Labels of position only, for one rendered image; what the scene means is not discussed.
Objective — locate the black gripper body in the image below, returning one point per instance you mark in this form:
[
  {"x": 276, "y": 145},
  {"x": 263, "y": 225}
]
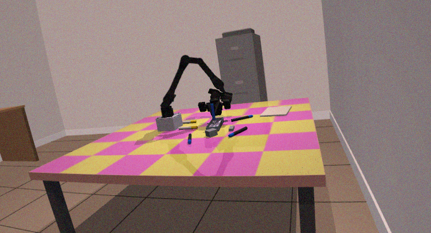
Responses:
[{"x": 213, "y": 100}]

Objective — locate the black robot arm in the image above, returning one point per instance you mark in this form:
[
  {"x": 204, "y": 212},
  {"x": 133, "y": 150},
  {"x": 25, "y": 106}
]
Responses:
[{"x": 167, "y": 110}]

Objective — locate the pale pink flat rectangle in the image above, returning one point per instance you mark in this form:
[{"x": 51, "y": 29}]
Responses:
[{"x": 276, "y": 111}]

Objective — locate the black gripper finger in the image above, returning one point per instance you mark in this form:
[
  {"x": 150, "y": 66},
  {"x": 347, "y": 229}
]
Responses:
[
  {"x": 208, "y": 108},
  {"x": 218, "y": 107}
]

